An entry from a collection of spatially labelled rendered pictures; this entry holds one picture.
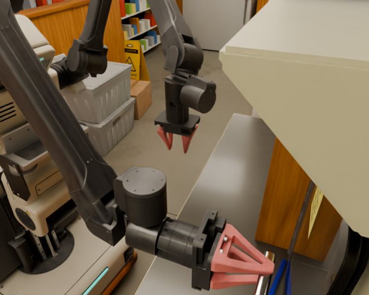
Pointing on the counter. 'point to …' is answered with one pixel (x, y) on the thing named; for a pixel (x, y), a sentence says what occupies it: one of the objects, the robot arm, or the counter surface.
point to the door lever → (263, 283)
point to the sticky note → (315, 208)
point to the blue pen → (277, 277)
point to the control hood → (320, 95)
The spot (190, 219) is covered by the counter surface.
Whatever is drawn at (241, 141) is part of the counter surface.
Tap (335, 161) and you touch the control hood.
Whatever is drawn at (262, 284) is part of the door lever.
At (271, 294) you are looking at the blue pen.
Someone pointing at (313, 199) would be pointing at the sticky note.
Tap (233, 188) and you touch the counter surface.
